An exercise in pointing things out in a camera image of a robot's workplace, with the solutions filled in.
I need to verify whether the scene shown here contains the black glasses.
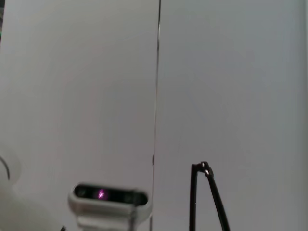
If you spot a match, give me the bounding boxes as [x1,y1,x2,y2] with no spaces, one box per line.
[189,161,232,231]

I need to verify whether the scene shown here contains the white head camera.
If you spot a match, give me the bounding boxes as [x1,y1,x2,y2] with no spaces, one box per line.
[68,183,153,231]

